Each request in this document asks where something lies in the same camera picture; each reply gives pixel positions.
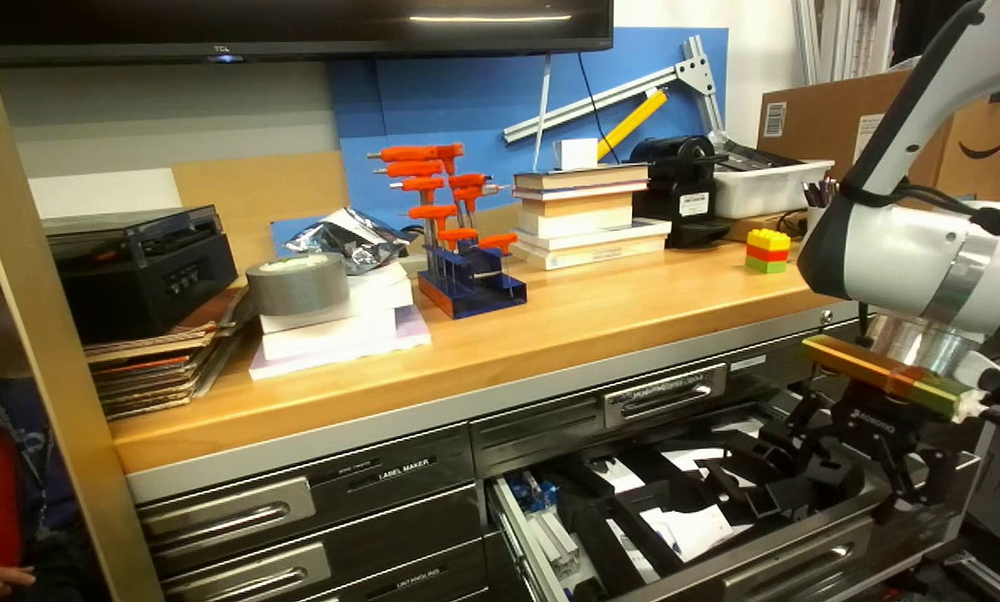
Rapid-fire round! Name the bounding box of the wall mounted monitor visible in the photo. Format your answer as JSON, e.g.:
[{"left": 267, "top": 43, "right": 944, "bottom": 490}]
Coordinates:
[{"left": 0, "top": 0, "right": 615, "bottom": 64}]

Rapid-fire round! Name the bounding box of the grey duct tape roll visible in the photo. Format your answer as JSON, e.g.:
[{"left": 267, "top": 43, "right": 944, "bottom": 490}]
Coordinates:
[{"left": 247, "top": 255, "right": 348, "bottom": 317}]

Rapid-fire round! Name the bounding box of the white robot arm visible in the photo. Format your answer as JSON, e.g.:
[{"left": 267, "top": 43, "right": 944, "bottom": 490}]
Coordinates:
[{"left": 794, "top": 0, "right": 1000, "bottom": 424}]

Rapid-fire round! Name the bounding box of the person in red shirt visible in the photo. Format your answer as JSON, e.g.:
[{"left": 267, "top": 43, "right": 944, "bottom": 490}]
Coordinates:
[{"left": 0, "top": 289, "right": 92, "bottom": 602}]

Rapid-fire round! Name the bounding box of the cardboard box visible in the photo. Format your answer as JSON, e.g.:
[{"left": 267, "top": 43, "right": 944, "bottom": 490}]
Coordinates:
[{"left": 755, "top": 73, "right": 1000, "bottom": 201}]

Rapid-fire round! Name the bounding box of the orange handled hex key set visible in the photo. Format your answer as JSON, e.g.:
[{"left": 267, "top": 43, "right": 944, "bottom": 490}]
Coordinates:
[{"left": 375, "top": 143, "right": 527, "bottom": 317}]

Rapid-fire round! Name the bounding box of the white paper stack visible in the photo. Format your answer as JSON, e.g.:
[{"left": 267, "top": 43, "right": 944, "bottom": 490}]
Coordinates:
[{"left": 250, "top": 264, "right": 432, "bottom": 383}]

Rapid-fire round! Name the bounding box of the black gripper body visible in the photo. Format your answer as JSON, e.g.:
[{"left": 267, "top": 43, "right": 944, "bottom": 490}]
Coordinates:
[{"left": 765, "top": 391, "right": 964, "bottom": 500}]

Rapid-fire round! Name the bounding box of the stack of books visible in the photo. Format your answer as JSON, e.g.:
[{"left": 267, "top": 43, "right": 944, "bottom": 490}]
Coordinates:
[{"left": 513, "top": 164, "right": 668, "bottom": 272}]

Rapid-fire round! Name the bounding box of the black metal drawer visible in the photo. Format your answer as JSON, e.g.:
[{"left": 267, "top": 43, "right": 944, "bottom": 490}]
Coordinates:
[{"left": 489, "top": 416, "right": 958, "bottom": 602}]

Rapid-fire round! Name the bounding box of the colourful toy block stack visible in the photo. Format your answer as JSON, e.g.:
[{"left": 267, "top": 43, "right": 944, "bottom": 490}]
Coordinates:
[{"left": 745, "top": 228, "right": 792, "bottom": 274}]

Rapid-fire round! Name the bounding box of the white storage bin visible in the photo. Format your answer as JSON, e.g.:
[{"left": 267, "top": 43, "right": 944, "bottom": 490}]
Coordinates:
[{"left": 715, "top": 161, "right": 830, "bottom": 222}]

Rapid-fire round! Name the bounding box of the black label maker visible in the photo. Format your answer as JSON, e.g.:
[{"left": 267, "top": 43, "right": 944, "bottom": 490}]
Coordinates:
[{"left": 631, "top": 138, "right": 729, "bottom": 249}]

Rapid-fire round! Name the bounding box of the black case on left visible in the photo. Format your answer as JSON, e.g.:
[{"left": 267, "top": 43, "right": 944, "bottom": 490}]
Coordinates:
[{"left": 42, "top": 206, "right": 238, "bottom": 340}]

